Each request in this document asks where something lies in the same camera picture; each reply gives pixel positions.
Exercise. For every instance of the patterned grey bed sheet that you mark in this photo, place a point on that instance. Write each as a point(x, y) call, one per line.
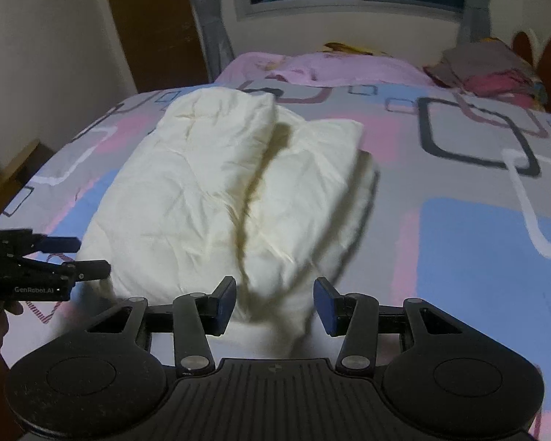
point(441, 220)

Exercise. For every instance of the grey curtain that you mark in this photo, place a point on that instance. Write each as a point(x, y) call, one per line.
point(209, 18)
point(477, 4)

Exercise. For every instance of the wooden bedside furniture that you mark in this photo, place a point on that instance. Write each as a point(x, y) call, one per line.
point(9, 179)

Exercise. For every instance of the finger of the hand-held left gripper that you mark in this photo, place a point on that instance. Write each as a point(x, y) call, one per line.
point(57, 244)
point(89, 269)

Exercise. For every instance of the yellow cloth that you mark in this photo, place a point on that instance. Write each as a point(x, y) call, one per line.
point(349, 48)

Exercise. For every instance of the brown wooden door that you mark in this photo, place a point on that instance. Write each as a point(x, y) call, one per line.
point(151, 27)

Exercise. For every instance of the stack of folded clothes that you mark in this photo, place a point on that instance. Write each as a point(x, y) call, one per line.
point(486, 71)

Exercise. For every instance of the pink blanket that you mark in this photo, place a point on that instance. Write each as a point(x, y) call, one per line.
point(349, 69)

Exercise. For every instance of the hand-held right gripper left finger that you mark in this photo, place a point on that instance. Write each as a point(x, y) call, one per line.
point(227, 304)

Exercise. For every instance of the large white garment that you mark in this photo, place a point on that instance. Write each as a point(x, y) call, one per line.
point(202, 193)

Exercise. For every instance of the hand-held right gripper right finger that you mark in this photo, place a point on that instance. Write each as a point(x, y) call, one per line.
point(324, 306)

